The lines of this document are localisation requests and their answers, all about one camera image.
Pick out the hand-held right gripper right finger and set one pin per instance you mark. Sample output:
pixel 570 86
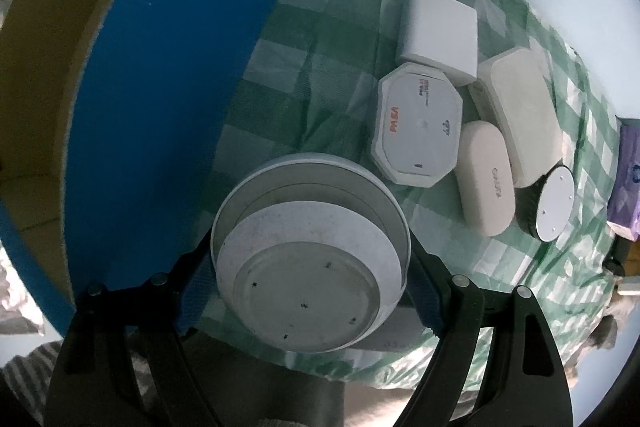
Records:
pixel 425 297

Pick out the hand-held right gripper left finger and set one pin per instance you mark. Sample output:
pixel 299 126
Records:
pixel 192 302

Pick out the white oval case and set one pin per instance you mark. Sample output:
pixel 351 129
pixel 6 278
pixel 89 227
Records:
pixel 485 177

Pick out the round black speaker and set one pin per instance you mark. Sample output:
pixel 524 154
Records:
pixel 552 202

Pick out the white octagonal box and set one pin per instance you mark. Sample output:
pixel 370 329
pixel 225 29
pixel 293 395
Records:
pixel 415 127

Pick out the blue cardboard box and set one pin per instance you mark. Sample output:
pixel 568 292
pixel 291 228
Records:
pixel 175 57

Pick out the grey striped cloth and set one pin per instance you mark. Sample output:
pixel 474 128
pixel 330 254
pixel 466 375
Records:
pixel 30 367

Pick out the white rounded rectangular box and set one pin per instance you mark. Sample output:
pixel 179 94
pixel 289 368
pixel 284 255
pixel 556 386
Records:
pixel 525 117

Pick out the purple tissue pack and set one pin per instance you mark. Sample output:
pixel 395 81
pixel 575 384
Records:
pixel 627 177

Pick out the white square power adapter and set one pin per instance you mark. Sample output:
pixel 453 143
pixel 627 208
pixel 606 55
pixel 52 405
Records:
pixel 440 32

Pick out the green checkered cloth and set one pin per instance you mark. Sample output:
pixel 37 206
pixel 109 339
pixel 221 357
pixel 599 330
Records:
pixel 325 32

